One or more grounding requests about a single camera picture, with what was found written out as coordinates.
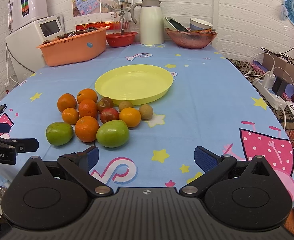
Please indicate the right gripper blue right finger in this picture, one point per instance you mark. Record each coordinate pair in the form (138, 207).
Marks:
(212, 163)

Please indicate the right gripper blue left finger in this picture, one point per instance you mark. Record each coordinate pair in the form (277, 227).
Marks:
(85, 160)

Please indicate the large front orange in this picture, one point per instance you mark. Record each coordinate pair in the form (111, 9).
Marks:
(86, 129)

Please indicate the green fruit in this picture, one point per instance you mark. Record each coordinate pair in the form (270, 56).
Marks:
(113, 134)
(59, 133)

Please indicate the small orange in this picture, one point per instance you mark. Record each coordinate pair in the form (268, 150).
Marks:
(70, 116)

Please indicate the red plum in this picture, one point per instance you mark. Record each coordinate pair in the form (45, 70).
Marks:
(109, 114)

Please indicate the dark brown plum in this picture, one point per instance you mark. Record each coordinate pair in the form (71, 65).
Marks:
(104, 103)

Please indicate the yellow orange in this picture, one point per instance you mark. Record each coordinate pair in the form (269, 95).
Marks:
(130, 116)

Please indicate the brown longan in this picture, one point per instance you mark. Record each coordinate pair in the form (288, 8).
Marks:
(124, 104)
(146, 112)

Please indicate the white water dispenser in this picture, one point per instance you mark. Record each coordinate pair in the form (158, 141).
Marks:
(23, 43)

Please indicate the blue patterned tablecloth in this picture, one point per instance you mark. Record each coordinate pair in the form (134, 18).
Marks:
(210, 104)

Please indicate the yellow plastic plate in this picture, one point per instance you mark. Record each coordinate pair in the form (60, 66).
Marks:
(137, 83)

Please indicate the white power strip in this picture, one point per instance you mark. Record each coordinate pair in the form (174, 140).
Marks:
(277, 102)

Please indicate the orange plastic basket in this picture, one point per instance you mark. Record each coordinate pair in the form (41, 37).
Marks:
(74, 49)

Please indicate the cardboard box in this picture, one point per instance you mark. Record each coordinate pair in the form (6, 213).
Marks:
(282, 68)

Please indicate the copper pink bowl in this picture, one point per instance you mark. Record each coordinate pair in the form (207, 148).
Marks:
(191, 40)

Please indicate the red plastic basket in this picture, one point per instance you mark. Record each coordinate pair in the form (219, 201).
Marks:
(119, 40)

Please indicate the white water purifier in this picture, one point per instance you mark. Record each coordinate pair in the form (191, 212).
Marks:
(23, 12)

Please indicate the white blue cup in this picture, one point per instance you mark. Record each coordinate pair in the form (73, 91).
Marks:
(197, 24)

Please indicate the green white dish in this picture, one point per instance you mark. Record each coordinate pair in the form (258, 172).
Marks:
(172, 24)

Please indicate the glass pitcher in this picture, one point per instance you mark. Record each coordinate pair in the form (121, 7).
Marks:
(121, 25)

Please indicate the white thermos jug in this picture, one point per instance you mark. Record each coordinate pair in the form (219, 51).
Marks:
(151, 25)

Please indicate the bedding poster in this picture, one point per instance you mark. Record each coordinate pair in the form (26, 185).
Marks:
(88, 13)

